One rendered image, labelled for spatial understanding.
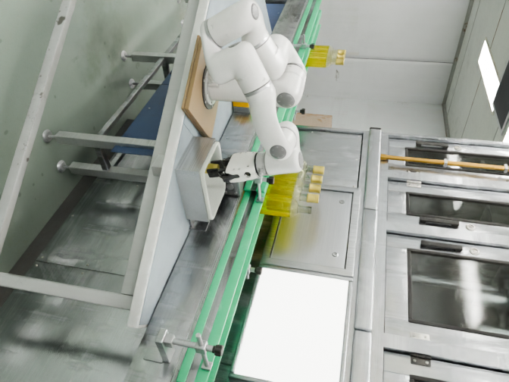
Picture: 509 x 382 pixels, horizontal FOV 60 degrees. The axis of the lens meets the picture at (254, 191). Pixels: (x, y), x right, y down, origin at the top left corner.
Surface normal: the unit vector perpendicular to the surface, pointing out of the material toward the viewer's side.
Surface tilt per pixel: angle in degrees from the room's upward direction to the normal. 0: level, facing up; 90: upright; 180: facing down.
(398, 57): 90
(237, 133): 90
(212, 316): 90
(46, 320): 90
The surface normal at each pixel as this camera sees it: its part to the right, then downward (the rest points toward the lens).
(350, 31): -0.23, 0.68
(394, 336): -0.06, -0.73
